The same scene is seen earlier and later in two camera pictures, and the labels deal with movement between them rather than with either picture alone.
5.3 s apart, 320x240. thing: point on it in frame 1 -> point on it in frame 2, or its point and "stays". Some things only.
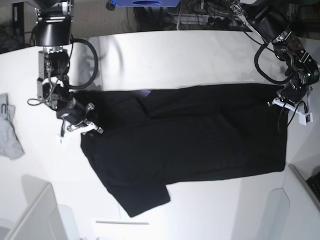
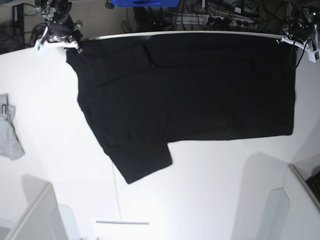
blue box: x=146 y=3 stays
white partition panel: x=292 y=213 stays
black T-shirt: x=148 y=138 -> x=137 y=94
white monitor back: x=41 y=219 stays
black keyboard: x=314 y=181 stays
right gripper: x=293 y=97 -> x=302 y=32
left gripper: x=74 y=111 -> x=61 y=34
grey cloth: x=10 y=145 stays
